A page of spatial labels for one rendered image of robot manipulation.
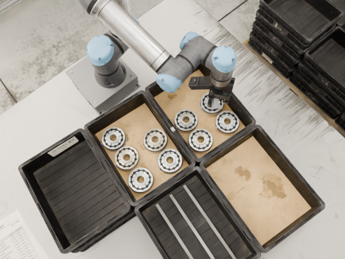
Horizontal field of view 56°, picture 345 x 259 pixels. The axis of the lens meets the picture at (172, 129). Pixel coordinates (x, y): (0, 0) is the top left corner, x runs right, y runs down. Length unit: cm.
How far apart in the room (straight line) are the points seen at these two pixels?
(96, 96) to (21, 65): 136
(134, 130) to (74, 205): 40
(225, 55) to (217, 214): 64
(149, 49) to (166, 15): 87
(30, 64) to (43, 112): 111
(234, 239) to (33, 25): 235
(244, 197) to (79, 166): 70
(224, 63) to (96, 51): 60
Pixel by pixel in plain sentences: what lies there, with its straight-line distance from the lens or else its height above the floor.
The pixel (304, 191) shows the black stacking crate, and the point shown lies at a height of 88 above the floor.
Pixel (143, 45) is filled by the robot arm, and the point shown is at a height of 132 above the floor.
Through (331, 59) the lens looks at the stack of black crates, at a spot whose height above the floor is 38.
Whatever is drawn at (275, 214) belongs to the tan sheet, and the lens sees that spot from 138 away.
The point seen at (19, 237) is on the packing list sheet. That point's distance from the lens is 164.
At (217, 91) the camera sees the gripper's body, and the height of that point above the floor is 108.
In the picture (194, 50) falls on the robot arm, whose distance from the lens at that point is 107.
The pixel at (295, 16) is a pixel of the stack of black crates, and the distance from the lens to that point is 224.
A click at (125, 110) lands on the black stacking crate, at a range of 144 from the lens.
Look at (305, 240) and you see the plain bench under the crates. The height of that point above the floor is 70.
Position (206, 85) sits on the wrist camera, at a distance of 120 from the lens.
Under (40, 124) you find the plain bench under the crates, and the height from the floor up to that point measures 70.
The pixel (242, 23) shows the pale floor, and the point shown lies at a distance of 276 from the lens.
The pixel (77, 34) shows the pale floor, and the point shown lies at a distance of 283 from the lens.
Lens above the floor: 217
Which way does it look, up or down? 70 degrees down
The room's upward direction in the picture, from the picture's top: 8 degrees counter-clockwise
